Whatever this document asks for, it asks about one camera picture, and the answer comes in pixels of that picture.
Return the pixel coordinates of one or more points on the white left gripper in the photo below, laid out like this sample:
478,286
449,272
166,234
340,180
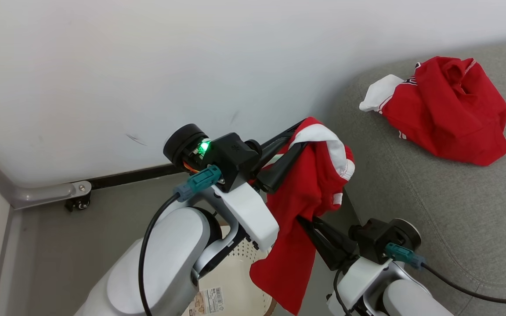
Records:
248,210

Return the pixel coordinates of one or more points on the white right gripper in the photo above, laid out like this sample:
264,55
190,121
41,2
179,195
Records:
360,281

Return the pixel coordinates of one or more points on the red garment with white band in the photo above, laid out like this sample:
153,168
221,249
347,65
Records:
297,263

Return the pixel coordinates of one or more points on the plain red garment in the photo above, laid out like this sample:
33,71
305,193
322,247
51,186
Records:
450,114

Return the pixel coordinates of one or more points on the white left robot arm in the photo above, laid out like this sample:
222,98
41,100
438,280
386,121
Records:
165,263

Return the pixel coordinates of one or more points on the beige perforated laundry basket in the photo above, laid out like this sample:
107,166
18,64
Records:
235,289

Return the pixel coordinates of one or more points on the grey fabric sofa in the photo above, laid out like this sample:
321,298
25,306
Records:
455,206

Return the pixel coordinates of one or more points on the barcode sticker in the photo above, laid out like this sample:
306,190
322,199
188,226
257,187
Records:
209,303

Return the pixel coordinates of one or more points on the small black caster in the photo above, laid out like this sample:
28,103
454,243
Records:
78,202

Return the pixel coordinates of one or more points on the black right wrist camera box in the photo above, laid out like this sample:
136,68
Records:
371,241

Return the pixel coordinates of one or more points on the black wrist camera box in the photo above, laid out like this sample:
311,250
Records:
231,158
371,241

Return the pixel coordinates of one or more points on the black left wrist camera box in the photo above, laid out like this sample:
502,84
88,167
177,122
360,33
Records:
231,158

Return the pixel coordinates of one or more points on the grey metal rail bracket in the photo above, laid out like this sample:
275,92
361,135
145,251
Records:
37,193

